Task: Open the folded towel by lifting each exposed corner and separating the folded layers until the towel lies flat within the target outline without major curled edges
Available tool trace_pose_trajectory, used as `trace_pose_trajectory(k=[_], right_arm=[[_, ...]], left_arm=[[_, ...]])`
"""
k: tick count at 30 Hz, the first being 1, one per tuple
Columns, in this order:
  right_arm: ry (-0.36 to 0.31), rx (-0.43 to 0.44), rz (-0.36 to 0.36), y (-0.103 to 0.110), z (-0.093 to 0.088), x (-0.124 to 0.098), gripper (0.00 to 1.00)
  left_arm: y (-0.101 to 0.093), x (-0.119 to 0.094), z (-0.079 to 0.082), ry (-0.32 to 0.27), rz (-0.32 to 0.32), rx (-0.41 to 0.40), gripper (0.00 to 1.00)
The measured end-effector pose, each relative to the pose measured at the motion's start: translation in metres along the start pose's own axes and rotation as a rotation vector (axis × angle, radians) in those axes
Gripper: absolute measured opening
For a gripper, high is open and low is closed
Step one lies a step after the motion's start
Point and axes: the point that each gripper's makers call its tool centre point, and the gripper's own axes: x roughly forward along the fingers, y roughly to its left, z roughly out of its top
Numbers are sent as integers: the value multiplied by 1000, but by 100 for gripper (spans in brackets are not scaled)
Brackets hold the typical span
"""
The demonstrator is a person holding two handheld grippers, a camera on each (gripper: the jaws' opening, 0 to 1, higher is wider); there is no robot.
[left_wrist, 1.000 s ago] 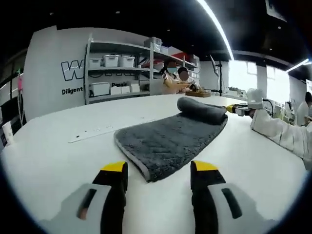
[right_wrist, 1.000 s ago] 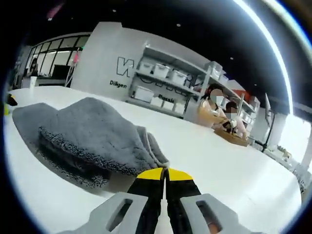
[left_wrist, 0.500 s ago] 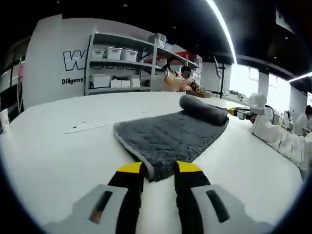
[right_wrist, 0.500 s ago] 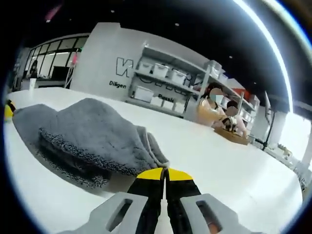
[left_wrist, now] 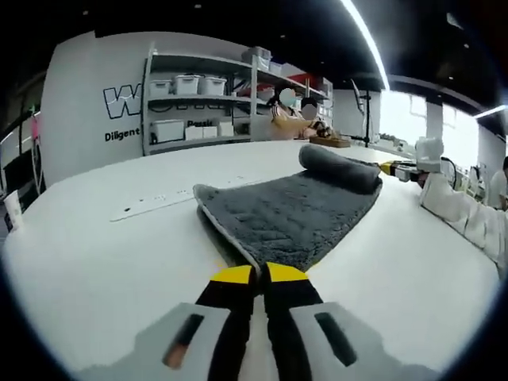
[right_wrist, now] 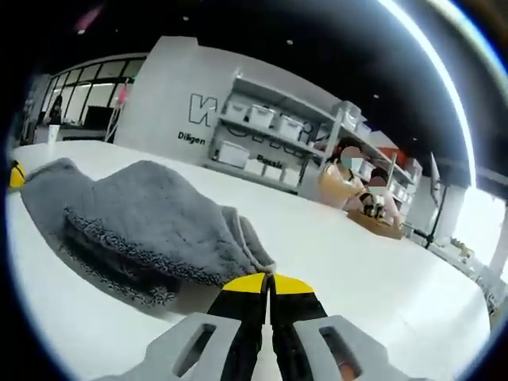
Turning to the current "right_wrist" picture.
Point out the wooden tray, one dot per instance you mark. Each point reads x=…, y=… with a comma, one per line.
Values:
x=377, y=229

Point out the group of white storage bins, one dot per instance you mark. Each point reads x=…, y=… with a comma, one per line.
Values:
x=262, y=115

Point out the black display screen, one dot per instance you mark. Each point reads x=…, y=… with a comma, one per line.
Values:
x=99, y=117

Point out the pink object on pole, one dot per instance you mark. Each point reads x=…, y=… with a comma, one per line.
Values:
x=124, y=94

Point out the grey metal shelving rack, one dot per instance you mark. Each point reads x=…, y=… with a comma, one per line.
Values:
x=220, y=121

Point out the white paper cup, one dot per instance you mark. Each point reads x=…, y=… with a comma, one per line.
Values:
x=53, y=135

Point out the long ceiling light strip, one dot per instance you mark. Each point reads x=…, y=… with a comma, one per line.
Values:
x=470, y=139

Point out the grey plush towel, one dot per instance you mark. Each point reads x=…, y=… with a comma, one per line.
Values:
x=158, y=214

